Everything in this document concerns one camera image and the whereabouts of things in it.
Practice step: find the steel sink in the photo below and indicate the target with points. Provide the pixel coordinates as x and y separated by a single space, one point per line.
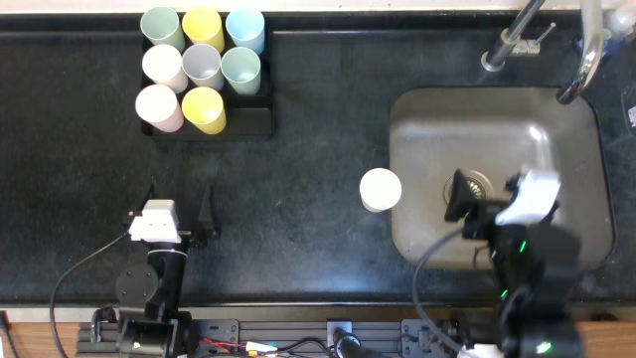
546 124

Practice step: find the yellow cup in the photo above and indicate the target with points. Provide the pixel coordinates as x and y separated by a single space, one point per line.
201 22
204 107

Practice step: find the blue soap bottle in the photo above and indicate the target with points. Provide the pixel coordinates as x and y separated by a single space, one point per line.
623 20

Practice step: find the blue cup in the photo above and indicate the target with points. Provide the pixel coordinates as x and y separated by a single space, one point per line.
245 25

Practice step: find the grey cup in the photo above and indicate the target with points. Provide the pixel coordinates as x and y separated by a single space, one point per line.
201 62

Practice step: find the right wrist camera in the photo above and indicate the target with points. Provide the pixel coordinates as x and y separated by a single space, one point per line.
531 196

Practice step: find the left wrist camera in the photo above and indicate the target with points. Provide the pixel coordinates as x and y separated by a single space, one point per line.
156 221

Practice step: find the black tray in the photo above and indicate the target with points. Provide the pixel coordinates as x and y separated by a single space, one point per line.
248 122

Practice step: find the steel tap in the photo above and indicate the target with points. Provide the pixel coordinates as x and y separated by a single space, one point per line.
593 45

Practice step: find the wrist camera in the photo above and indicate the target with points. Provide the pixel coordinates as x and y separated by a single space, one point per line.
156 221
531 196

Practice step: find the pink cup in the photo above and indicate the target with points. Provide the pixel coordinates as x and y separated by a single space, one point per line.
159 107

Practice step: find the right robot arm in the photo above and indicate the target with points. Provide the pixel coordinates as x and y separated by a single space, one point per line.
541 288

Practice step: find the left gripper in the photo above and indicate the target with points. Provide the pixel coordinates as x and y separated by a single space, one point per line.
199 238

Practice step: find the white cup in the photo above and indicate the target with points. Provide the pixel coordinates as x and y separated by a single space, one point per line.
161 62
380 189

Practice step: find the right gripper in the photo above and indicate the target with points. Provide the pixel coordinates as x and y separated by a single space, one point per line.
479 221

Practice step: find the mounting rail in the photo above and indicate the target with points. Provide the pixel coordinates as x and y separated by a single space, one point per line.
298 333

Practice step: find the green cup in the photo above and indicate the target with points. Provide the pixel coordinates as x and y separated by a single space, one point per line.
241 67
159 22

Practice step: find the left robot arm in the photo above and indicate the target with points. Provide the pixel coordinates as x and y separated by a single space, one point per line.
149 288

